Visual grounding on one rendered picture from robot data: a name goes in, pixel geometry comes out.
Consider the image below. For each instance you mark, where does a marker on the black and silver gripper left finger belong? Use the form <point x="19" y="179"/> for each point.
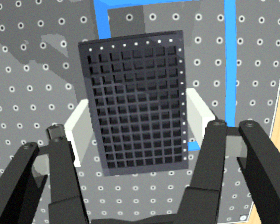
<point x="23" y="181"/>

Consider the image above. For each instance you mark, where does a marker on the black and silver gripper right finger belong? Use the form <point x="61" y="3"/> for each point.
<point x="257" y="156"/>

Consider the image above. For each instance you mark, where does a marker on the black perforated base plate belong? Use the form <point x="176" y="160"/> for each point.
<point x="41" y="84"/>

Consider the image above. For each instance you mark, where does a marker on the blue tape outline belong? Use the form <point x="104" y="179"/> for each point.
<point x="101" y="7"/>

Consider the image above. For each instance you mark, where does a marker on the black well plate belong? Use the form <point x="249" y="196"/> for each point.
<point x="138" y="143"/>

